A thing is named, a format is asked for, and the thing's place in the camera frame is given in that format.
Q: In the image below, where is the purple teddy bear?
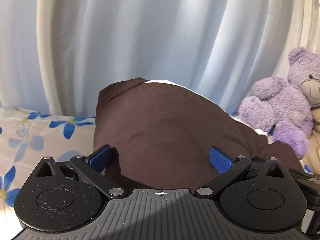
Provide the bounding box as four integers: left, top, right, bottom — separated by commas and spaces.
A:
237, 46, 320, 158

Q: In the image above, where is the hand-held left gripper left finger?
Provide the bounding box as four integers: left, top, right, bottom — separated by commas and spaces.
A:
35, 144, 127, 200

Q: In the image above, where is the blue floral bedsheet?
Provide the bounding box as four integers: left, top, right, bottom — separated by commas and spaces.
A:
0, 106, 98, 233

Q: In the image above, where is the white bed post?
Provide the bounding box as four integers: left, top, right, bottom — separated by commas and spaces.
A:
309, 0, 320, 53

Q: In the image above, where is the white curtain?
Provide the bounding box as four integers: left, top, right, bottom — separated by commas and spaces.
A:
0, 0, 309, 118

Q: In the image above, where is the brown garment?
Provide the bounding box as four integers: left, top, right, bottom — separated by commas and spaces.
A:
94, 78, 310, 191

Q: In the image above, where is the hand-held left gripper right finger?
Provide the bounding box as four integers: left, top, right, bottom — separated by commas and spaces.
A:
196, 145, 287, 200

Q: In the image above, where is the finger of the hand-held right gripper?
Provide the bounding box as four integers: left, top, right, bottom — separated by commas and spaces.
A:
286, 167, 320, 189

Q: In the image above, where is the beige teddy bear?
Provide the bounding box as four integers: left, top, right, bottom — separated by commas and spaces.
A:
301, 106, 320, 175

